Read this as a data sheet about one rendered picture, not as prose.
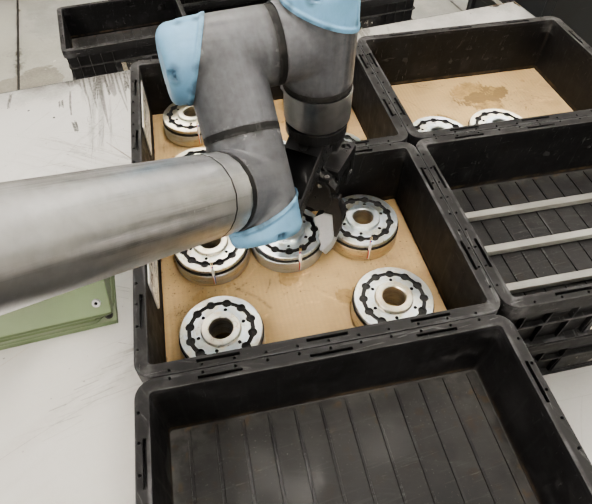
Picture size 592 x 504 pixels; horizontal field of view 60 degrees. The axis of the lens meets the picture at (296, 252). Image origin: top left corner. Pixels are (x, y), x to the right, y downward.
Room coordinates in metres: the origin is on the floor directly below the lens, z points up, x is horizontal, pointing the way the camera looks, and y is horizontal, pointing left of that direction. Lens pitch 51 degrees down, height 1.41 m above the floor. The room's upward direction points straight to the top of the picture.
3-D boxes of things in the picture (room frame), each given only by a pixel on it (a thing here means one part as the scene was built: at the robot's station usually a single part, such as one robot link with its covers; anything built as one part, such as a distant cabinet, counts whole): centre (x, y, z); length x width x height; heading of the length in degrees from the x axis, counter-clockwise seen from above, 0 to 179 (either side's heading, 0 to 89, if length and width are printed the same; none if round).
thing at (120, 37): (1.64, 0.56, 0.37); 0.40 x 0.30 x 0.45; 109
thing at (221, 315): (0.32, 0.09, 0.86); 0.05 x 0.05 x 0.01
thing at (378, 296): (0.37, -0.12, 0.86); 0.05 x 0.05 x 0.01
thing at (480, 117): (0.72, -0.35, 0.86); 0.10 x 0.10 x 0.01
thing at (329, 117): (0.49, -0.02, 1.07); 0.08 x 0.08 x 0.05
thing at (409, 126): (0.79, -0.33, 0.92); 0.40 x 0.30 x 0.02; 102
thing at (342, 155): (0.50, -0.03, 0.99); 0.09 x 0.08 x 0.12; 155
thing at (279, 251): (0.49, 0.01, 0.86); 0.10 x 0.10 x 0.01
